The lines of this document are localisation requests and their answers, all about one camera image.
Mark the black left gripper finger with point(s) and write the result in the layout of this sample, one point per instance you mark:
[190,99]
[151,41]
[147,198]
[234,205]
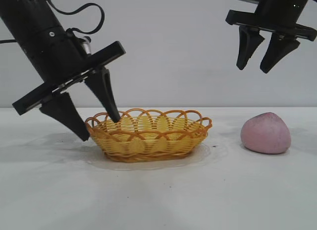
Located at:
[68,116]
[102,91]

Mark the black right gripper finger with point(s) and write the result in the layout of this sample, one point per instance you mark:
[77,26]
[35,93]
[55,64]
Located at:
[277,52]
[246,46]

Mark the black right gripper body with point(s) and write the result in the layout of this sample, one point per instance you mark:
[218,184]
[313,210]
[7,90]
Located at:
[280,13]

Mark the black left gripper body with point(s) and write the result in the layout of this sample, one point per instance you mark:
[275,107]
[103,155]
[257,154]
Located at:
[54,56]

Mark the yellow woven wicker basket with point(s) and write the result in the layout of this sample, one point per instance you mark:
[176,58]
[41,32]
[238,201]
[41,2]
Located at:
[148,145]

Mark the pink peach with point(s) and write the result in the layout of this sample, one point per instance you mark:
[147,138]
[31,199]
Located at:
[266,135]

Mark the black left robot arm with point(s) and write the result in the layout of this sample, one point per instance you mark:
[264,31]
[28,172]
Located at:
[24,12]

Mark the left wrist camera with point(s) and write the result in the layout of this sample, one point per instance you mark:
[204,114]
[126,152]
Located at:
[86,45]

